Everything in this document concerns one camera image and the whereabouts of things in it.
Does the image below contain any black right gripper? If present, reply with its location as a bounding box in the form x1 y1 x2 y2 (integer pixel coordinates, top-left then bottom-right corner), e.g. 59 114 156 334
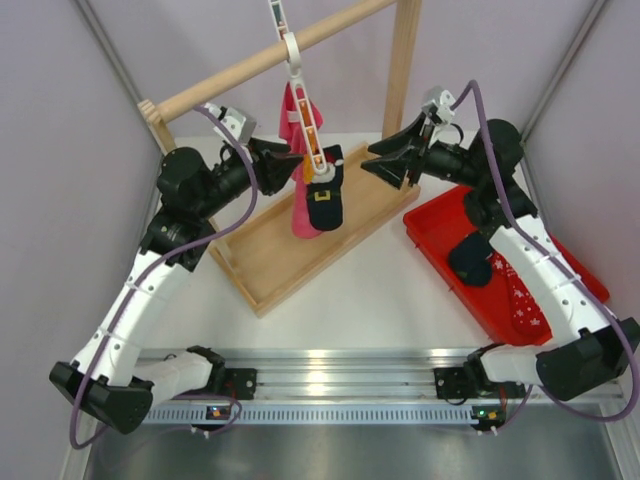
361 113 484 190

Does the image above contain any orange end clip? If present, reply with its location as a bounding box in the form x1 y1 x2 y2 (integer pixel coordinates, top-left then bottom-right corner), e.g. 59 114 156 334
302 161 328 185

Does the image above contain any pink sock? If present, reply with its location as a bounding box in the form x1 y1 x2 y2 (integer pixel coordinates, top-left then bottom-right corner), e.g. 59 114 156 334
291 165 321 239
277 82 325 156

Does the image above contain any white clip hanger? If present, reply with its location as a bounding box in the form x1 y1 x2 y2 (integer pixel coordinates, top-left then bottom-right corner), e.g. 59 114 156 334
268 1 329 174

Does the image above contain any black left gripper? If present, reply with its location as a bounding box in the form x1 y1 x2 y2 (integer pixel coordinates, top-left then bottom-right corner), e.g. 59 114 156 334
194 136 303 219

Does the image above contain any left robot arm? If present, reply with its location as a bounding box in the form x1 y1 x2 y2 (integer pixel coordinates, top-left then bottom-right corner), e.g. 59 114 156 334
49 138 303 434

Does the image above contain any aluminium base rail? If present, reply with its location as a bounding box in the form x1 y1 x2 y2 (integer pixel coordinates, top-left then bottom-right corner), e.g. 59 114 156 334
79 347 626 426

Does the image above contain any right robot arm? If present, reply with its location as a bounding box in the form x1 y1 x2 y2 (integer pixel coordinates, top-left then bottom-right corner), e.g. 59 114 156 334
362 113 639 402

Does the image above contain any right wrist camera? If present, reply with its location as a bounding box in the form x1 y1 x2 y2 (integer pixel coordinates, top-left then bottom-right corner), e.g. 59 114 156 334
421 86 456 126

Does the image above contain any red plastic bin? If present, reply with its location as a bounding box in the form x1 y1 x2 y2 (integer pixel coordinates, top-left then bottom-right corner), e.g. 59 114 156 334
402 185 611 346

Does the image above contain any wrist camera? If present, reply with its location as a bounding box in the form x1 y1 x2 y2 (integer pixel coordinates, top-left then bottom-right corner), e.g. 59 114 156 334
204 102 257 145
421 86 456 126

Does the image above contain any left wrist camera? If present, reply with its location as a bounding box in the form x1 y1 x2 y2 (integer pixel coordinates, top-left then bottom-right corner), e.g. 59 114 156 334
204 102 257 145

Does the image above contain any navy santa sock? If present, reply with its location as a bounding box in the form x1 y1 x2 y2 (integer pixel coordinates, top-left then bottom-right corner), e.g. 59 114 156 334
306 144 344 231
447 232 494 288

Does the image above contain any red snowflake sock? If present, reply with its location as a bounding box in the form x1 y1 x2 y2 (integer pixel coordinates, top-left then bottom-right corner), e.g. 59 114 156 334
491 252 551 345

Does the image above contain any wooden rack frame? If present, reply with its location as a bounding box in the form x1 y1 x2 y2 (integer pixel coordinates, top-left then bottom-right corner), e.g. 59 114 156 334
139 1 415 315

